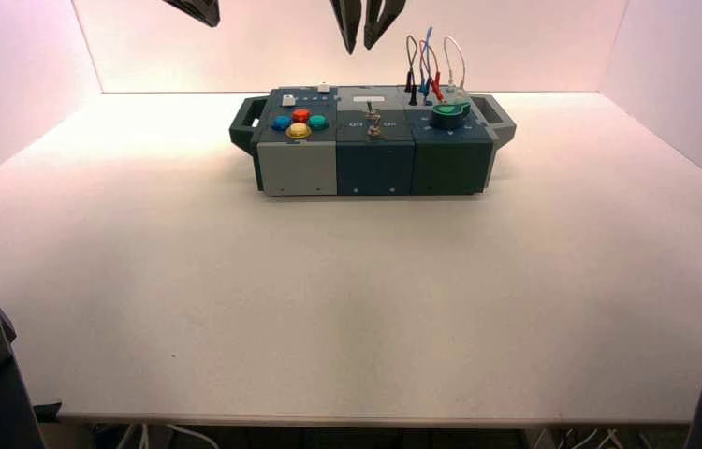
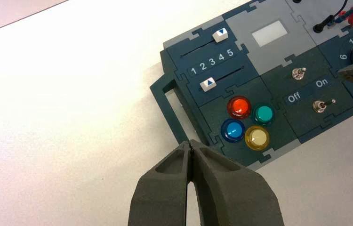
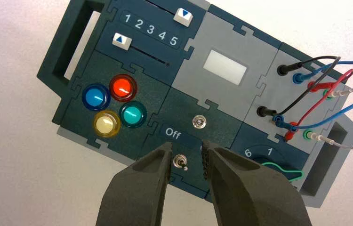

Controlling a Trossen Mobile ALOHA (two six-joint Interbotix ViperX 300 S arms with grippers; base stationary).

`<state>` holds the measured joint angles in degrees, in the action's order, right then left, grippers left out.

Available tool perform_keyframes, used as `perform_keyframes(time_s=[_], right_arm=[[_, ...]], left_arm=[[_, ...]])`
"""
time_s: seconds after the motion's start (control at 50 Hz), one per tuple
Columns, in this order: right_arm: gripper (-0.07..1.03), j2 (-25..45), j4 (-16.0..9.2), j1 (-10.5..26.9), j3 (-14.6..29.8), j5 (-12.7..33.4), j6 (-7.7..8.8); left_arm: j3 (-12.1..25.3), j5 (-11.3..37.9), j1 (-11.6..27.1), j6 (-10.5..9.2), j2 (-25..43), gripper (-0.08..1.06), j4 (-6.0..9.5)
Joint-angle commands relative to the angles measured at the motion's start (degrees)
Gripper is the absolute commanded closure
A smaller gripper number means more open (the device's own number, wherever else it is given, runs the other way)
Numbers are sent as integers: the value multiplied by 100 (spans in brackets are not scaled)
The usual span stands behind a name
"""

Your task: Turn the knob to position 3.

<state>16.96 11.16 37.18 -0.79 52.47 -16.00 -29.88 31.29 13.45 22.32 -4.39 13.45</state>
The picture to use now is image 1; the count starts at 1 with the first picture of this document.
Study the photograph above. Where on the blue round push button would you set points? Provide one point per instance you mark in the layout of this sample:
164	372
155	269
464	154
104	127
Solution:
281	123

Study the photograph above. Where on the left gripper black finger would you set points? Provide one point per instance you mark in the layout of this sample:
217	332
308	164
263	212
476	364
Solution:
199	8

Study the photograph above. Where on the grey and teal task box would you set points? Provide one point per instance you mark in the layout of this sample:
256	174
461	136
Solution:
376	167

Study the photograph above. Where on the green round push button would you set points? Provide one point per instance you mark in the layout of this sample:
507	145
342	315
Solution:
318	122

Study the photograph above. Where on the red round push button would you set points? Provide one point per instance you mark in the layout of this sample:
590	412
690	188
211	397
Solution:
301	115

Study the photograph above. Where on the small white square button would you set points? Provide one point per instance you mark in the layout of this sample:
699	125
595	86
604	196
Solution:
288	100
324	87

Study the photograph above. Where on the green pointer rotary knob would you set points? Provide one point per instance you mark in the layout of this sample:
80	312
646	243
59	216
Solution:
450	115

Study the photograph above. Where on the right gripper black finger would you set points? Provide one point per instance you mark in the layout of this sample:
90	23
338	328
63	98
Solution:
348	21
379	18

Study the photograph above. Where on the yellow round push button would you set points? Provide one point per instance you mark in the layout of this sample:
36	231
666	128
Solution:
298	131

